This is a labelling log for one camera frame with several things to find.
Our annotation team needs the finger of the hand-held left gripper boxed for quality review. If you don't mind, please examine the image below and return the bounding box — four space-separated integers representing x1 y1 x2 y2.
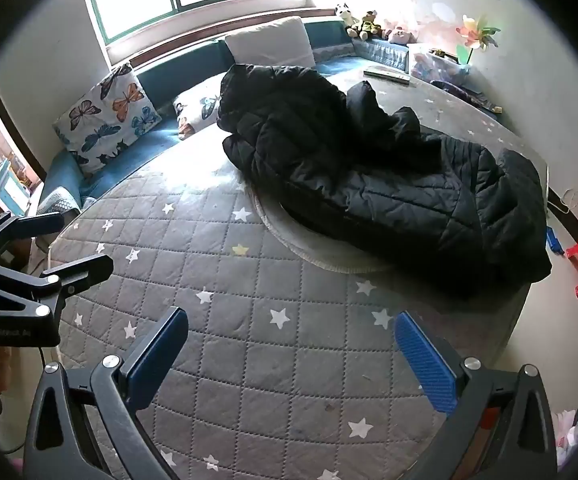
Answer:
0 212 64 261
0 255 114 318

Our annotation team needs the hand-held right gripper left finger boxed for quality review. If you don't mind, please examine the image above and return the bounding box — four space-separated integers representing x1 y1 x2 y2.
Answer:
21 306 190 480

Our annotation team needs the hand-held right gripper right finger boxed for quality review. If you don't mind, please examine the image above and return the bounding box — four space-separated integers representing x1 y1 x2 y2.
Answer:
394 310 560 480

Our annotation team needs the black puffer jacket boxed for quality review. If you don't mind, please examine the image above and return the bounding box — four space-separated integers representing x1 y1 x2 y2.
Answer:
216 64 554 301

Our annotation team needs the white knitted cloth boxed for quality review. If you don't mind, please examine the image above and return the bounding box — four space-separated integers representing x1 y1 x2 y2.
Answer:
36 187 80 216

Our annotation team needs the large butterfly print pillow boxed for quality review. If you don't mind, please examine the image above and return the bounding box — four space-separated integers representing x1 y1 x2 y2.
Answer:
51 61 164 178

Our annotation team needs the pink cloth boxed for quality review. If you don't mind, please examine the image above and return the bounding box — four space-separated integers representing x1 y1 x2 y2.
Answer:
552 410 577 466

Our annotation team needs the round white mat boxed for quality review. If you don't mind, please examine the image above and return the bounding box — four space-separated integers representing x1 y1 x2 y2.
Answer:
251 185 395 275

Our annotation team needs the small butterfly print pillow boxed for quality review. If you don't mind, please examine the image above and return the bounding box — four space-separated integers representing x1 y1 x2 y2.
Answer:
171 82 227 141

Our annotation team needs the blue padded bed surround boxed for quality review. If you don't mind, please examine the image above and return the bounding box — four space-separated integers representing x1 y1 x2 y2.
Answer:
39 15 410 211

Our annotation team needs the dark purple cloth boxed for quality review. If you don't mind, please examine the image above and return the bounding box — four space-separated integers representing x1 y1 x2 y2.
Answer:
429 79 500 111

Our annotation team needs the white pillow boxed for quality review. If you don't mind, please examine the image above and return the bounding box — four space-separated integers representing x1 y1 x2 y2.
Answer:
224 16 317 70

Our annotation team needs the grey book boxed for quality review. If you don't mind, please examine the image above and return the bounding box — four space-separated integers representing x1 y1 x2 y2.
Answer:
363 64 411 85

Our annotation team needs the clear plastic storage box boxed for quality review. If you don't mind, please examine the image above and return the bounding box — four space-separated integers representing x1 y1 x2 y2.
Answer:
406 42 472 83

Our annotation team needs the pink plush toy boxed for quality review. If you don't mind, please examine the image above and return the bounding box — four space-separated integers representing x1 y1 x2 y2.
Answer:
386 22 417 46

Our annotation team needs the colourful pinwheel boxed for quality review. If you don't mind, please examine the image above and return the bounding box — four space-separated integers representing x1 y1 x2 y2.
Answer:
455 14 502 66

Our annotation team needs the black and white plush toy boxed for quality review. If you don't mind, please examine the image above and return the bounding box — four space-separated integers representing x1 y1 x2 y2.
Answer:
334 2 360 36

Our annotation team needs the wooden framed wall opening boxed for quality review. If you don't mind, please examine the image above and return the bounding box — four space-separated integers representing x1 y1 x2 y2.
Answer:
0 72 47 183

